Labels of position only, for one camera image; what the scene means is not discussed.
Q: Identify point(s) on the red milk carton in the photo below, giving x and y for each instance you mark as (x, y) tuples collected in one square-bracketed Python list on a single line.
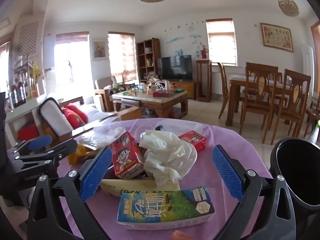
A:
[(192, 140), (125, 158)]

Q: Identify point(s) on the small black item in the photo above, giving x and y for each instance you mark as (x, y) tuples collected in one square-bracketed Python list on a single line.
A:
[(160, 128)]

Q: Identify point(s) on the low white radiator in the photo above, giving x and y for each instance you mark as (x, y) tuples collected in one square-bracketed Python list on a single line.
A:
[(218, 82)]

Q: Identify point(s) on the wooden dining table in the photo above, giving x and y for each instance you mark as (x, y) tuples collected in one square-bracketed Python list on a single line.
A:
[(236, 85)]

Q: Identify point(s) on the white plastic bag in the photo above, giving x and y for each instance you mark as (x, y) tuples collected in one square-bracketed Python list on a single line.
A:
[(165, 152)]

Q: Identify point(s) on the pendant ceiling lamp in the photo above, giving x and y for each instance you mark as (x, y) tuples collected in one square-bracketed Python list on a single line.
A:
[(288, 5)]

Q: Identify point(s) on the yellow flowers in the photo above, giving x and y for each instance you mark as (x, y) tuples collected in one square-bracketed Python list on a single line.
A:
[(35, 77)]

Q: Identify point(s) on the white figurine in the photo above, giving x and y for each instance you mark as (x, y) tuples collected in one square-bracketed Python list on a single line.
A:
[(160, 85)]

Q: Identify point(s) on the flower painting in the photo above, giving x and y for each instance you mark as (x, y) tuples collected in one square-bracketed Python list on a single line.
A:
[(100, 49)]

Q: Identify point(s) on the red cushion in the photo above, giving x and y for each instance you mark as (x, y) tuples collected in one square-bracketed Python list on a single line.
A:
[(73, 118), (81, 111)]

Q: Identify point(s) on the beige armchair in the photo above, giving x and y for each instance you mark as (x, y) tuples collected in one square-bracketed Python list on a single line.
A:
[(103, 85)]

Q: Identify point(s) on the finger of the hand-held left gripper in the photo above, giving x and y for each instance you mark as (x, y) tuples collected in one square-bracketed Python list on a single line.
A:
[(40, 141), (62, 148)]

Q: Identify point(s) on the framed wall picture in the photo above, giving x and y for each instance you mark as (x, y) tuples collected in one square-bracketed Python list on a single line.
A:
[(276, 37)]

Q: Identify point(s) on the white standing air conditioner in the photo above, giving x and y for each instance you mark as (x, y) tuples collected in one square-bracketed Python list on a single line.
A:
[(49, 52)]

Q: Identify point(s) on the red storage box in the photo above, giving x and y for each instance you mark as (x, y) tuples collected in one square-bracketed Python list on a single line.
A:
[(27, 133)]

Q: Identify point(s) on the wooden coffee table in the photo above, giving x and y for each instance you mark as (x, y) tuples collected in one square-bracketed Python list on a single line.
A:
[(150, 102)]

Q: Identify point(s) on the white cushioned wooden sofa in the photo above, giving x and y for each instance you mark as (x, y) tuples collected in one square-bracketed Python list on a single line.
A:
[(55, 120)]

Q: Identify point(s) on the tall white radiator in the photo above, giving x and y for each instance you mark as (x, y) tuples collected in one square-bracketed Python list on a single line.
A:
[(307, 62)]

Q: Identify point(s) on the black trash bin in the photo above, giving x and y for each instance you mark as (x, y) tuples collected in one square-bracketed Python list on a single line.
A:
[(300, 170)]

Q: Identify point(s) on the flat screen television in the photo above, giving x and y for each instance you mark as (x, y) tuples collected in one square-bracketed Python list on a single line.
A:
[(175, 67)]

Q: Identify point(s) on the tall wooden plant stand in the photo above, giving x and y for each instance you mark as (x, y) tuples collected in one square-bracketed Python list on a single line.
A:
[(203, 80)]

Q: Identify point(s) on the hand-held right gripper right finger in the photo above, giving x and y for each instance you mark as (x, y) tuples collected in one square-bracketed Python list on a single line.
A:
[(227, 175)]

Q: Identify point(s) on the pink window blind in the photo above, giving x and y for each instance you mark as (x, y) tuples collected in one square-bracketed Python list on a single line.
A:
[(122, 55), (72, 37), (221, 45)]

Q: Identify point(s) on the purple tablecloth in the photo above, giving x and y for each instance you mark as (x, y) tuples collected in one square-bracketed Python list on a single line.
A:
[(200, 170)]

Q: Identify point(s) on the row of dark bottles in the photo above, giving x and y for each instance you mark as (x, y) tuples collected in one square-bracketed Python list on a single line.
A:
[(17, 95)]

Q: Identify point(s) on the yellow snack packet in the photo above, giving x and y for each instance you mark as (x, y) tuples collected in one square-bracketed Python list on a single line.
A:
[(75, 155)]

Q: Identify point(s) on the blue green milk carton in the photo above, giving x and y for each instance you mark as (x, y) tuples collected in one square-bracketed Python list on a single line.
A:
[(165, 207)]

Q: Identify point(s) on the flat red box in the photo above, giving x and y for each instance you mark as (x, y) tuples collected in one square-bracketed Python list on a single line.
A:
[(161, 94)]

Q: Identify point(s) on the cream yellow wrapper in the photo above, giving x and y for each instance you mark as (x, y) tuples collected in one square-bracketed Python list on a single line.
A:
[(112, 187)]

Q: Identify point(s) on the wooden television stand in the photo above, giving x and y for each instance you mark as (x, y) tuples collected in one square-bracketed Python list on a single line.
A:
[(187, 88)]

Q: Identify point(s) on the person's right hand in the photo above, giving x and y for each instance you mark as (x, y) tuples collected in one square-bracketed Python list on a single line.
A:
[(180, 235)]

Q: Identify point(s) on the red vase with flowers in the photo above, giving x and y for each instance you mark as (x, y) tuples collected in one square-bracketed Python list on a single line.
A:
[(204, 53)]

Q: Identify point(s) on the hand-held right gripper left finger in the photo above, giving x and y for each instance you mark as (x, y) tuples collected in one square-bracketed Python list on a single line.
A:
[(96, 172)]

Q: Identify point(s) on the white lattice cabinet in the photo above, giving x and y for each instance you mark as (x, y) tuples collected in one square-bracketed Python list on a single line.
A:
[(28, 40)]

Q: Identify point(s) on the wooden bookshelf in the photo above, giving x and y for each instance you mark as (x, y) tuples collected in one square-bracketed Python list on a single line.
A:
[(148, 60)]

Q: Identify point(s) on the clear plastic bag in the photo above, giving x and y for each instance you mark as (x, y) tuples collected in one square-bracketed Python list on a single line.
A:
[(100, 135)]

